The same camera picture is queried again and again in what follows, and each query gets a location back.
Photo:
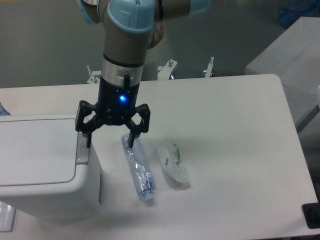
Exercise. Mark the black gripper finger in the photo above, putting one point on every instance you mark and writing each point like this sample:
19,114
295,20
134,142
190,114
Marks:
135,130
89,117

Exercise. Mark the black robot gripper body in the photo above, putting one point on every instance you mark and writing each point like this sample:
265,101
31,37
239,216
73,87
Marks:
117,94

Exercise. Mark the white push-lid trash can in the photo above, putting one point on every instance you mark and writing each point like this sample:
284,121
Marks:
46,168

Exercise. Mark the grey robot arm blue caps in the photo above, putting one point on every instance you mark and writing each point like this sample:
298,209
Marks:
128,26

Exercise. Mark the crushed clear plastic bottle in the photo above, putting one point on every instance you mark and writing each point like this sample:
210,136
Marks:
141,174

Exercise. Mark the crumpled clear plastic wrapper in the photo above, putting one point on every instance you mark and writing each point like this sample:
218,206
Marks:
172,162

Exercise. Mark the blue patterned packet at left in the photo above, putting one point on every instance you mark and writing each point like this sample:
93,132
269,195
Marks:
3,111

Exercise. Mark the clear plastic sheet lower left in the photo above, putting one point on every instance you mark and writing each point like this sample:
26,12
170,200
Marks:
7,217

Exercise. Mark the grey covered side table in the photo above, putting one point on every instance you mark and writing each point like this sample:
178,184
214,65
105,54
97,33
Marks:
295,58

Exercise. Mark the blue object top right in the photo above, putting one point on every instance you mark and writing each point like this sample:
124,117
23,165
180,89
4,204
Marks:
291,10

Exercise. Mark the black clamp at table edge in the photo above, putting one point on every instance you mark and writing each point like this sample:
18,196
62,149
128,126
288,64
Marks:
311,212

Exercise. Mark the white metal base frame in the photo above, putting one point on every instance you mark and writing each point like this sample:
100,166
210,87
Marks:
164,72

